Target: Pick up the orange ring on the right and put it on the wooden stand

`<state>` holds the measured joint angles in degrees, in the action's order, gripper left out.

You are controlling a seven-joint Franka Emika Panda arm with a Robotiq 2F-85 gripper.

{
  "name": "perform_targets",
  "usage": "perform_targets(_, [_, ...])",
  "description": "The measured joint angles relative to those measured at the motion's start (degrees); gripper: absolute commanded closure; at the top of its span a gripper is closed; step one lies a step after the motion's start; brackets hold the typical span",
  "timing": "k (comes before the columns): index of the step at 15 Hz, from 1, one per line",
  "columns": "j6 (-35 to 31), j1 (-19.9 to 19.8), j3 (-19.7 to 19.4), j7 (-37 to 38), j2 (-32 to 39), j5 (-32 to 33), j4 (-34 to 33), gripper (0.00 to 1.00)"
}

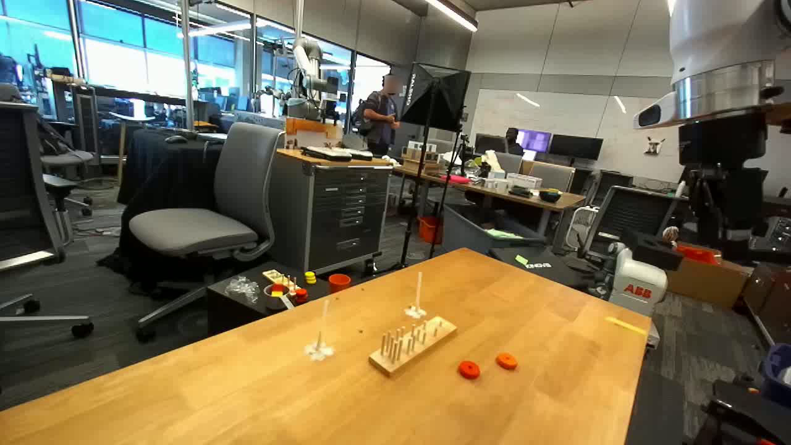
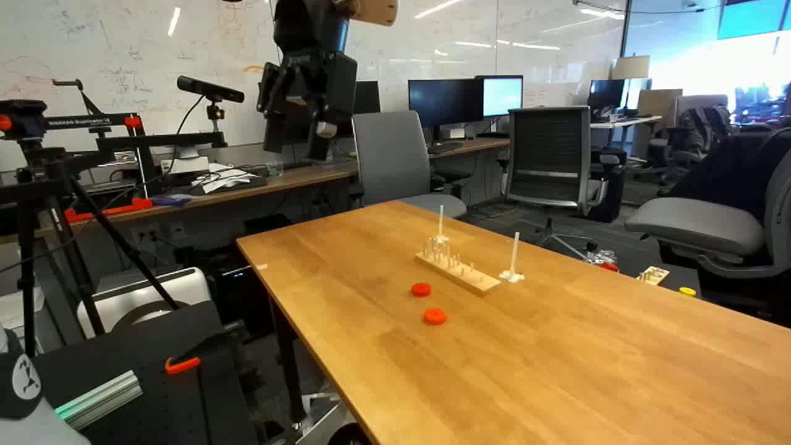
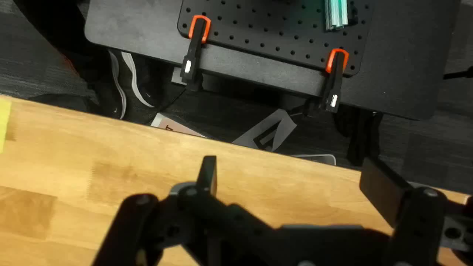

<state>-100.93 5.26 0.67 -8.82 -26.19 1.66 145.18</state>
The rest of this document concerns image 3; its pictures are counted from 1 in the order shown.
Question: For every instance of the aluminium extrusion bar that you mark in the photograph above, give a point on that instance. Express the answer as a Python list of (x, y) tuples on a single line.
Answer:
[(336, 12)]

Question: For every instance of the black shoe white stripes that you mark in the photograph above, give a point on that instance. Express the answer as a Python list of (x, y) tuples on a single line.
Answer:
[(129, 83)]

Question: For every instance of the white printed label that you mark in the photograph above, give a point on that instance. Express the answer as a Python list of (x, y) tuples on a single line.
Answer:
[(170, 126)]

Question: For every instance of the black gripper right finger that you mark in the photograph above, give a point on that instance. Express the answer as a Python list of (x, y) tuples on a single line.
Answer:
[(418, 222)]

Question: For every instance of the orange black clamp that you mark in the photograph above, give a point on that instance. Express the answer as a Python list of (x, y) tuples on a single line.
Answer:
[(336, 74), (195, 46)]

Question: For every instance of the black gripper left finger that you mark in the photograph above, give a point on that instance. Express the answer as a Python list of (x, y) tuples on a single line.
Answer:
[(148, 222)]

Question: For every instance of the black pegboard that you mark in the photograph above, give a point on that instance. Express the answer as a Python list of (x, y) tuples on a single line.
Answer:
[(275, 30)]

